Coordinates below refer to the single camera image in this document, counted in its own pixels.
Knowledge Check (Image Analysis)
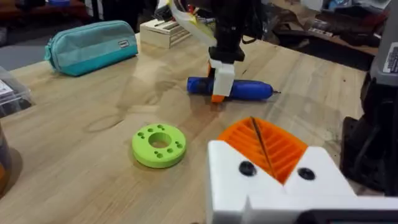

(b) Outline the pale wooden slatted box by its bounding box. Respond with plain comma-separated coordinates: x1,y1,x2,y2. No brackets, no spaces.
139,18,192,50

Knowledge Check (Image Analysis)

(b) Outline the black cable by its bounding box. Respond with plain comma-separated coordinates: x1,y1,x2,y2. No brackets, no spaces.
241,0,269,45

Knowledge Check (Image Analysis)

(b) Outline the cluttered brown side table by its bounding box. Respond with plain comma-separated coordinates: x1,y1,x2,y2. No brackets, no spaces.
264,0,393,57

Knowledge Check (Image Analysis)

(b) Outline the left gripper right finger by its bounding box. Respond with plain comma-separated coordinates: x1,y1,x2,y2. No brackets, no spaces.
251,117,357,197

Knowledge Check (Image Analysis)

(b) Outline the blue electric screwdriver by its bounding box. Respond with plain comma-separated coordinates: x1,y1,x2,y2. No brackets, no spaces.
186,76,282,102

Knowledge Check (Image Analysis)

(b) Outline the teal zip bag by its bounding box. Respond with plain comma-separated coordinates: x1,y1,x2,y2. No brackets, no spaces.
44,20,139,77

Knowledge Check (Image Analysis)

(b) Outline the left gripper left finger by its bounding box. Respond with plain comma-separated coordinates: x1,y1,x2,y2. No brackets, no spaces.
206,117,284,224

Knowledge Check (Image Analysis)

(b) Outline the clear plastic box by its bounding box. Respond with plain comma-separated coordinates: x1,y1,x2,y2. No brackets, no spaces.
0,66,34,118

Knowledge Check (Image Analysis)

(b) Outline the white and yellow strip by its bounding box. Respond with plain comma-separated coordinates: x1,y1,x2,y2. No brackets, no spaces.
167,0,218,48

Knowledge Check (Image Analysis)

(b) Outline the green disc with holes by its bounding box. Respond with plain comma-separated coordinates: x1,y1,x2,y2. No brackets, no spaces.
131,123,187,169

